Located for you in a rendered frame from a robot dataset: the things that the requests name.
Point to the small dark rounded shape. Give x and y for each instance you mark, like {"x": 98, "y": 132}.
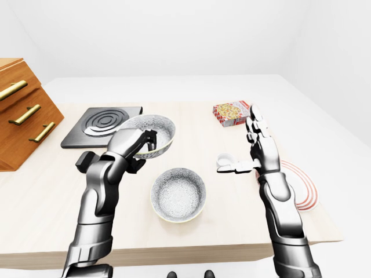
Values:
{"x": 171, "y": 274}
{"x": 209, "y": 274}

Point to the silver robot right hand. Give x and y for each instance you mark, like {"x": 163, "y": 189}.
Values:
{"x": 266, "y": 153}

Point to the printed red food box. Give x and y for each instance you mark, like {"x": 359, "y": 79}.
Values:
{"x": 232, "y": 114}

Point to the patterned black white bowl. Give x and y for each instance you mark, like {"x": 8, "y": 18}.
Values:
{"x": 178, "y": 195}
{"x": 162, "y": 127}

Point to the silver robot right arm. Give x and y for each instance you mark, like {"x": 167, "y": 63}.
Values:
{"x": 285, "y": 220}

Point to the silver robot left hand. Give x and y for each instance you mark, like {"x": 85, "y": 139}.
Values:
{"x": 126, "y": 142}

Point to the white plate with red rings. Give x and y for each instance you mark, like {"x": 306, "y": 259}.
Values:
{"x": 307, "y": 188}

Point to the wooden cabinet drawer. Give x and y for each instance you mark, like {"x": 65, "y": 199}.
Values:
{"x": 23, "y": 150}
{"x": 43, "y": 111}
{"x": 29, "y": 92}

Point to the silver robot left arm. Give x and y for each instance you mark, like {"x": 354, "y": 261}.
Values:
{"x": 95, "y": 202}

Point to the wooden cabinet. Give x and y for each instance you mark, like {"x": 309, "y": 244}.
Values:
{"x": 17, "y": 150}

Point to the flat dark stove plate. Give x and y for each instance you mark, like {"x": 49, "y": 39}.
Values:
{"x": 95, "y": 124}

